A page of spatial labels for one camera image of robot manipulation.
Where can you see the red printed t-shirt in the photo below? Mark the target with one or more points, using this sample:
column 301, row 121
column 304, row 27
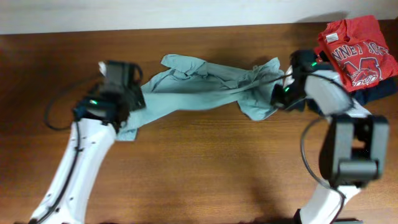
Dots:
column 358, row 51

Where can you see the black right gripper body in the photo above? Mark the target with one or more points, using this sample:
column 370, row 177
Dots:
column 291, row 97

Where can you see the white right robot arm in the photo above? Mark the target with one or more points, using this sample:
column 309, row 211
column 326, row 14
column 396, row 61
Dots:
column 354, row 150

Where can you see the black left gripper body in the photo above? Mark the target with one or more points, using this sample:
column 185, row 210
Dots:
column 137, row 96

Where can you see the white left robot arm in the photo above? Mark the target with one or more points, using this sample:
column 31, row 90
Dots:
column 97, row 119

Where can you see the navy blue folded garment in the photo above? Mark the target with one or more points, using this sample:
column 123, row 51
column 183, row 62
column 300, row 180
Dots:
column 373, row 91

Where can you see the light blue t-shirt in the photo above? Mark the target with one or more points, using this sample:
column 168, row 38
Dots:
column 193, row 84

